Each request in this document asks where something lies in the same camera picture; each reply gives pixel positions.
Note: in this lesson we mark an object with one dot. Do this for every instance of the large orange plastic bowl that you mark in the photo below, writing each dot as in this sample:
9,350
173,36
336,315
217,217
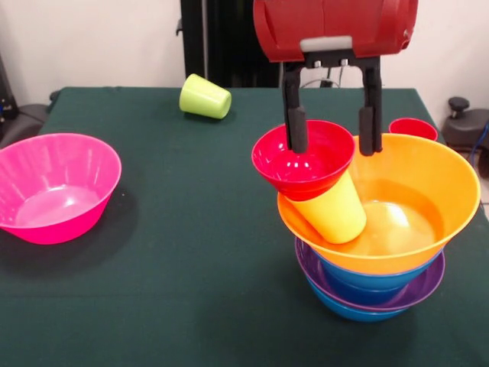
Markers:
420,172

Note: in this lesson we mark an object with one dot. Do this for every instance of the small teal blue bowl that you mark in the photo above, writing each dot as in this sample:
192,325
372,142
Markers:
363,299

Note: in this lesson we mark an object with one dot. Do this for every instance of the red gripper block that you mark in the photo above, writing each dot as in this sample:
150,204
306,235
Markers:
336,19

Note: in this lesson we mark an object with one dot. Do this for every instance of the red plastic cup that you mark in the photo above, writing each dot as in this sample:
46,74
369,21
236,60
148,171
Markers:
412,128

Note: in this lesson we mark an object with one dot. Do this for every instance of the dark green tablecloth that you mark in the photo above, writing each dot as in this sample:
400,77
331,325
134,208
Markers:
191,306

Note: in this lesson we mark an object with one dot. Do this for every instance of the small red plastic bowl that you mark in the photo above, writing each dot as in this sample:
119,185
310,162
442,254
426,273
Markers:
324,168

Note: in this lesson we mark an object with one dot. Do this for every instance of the purple plastic bowl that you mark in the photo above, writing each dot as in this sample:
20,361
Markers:
424,286

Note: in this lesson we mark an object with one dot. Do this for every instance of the yellow plastic cup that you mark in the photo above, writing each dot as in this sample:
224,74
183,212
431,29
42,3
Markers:
336,218

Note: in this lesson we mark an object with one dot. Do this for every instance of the black computer tower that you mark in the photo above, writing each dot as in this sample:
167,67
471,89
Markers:
5,95

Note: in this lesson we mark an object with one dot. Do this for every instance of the green plastic cup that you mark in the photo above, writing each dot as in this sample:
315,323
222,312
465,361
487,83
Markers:
204,97

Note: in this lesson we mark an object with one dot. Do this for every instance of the large pink plastic bowl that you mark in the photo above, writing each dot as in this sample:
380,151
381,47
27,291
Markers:
57,187

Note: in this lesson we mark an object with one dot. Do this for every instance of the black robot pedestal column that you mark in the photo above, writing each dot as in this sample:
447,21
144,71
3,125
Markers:
221,38

